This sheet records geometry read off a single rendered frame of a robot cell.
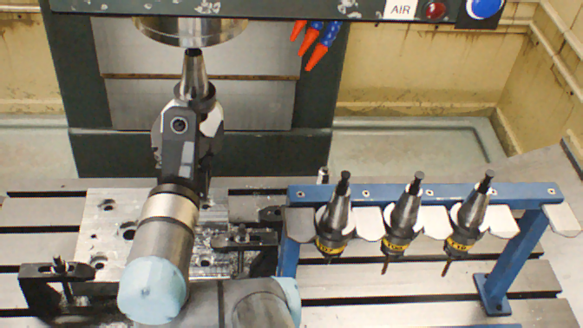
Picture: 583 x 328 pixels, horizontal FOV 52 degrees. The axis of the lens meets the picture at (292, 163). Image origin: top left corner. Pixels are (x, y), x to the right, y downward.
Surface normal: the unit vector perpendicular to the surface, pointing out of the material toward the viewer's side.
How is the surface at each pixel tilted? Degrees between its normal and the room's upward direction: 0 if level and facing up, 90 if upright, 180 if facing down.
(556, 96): 90
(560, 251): 24
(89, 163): 90
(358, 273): 0
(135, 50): 90
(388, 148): 0
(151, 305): 91
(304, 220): 0
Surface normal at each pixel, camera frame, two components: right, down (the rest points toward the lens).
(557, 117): -0.99, 0.00
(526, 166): -0.33, -0.64
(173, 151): -0.05, 0.27
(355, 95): 0.09, 0.71
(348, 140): 0.08, -0.70
